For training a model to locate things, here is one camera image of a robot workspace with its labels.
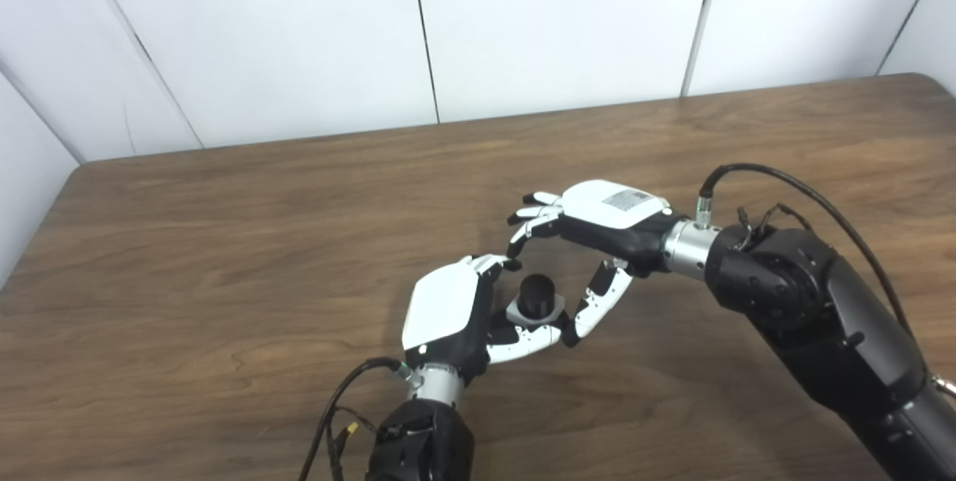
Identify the thick black right wrist cable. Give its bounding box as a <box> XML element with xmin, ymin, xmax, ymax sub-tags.
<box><xmin>696</xmin><ymin>163</ymin><xmax>956</xmax><ymax>400</ymax></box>

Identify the thin left wire yellow plug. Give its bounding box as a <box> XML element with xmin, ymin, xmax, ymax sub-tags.
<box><xmin>324</xmin><ymin>406</ymin><xmax>379</xmax><ymax>468</ymax></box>

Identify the thin black right arm wire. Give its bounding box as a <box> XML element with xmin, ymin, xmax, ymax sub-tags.
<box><xmin>736</xmin><ymin>202</ymin><xmax>816</xmax><ymax>252</ymax></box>

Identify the thick black wrist cable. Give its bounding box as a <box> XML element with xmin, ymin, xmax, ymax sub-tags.
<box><xmin>299</xmin><ymin>358</ymin><xmax>416</xmax><ymax>481</ymax></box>
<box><xmin>696</xmin><ymin>163</ymin><xmax>956</xmax><ymax>400</ymax></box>

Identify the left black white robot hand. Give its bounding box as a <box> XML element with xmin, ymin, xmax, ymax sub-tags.
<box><xmin>402</xmin><ymin>255</ymin><xmax>570</xmax><ymax>386</ymax></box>

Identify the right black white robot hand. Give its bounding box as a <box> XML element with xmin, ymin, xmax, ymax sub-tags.
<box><xmin>506</xmin><ymin>180</ymin><xmax>682</xmax><ymax>348</ymax></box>

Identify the white square piece with hole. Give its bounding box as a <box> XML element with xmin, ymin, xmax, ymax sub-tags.
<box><xmin>506</xmin><ymin>294</ymin><xmax>567</xmax><ymax>331</ymax></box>

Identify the thick black left wrist cable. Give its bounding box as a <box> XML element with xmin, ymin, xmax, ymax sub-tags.
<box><xmin>299</xmin><ymin>358</ymin><xmax>416</xmax><ymax>481</ymax></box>

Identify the black peg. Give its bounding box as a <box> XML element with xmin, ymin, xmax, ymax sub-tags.
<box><xmin>514</xmin><ymin>275</ymin><xmax>558</xmax><ymax>319</ymax></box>

